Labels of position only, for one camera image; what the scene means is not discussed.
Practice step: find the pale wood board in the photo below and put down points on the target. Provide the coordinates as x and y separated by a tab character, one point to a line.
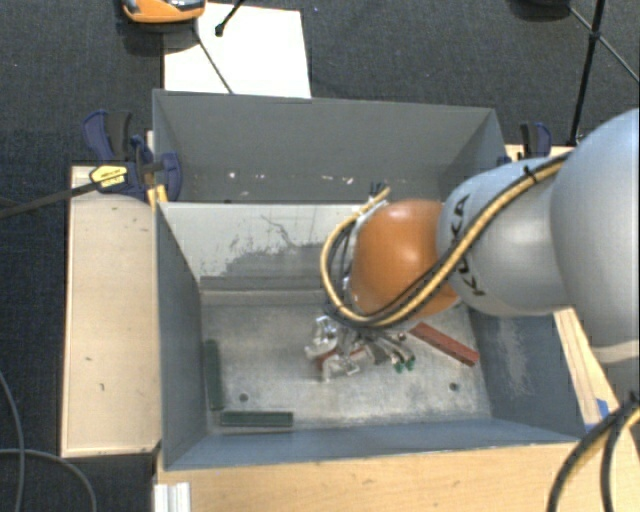
110	320

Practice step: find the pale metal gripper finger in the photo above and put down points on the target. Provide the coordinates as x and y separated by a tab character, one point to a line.
341	368
321	340

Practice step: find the grey metal bin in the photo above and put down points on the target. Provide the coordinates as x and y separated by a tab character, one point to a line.
300	150

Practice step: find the red-brown flat block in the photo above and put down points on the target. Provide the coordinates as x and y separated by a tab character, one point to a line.
450	346
358	354

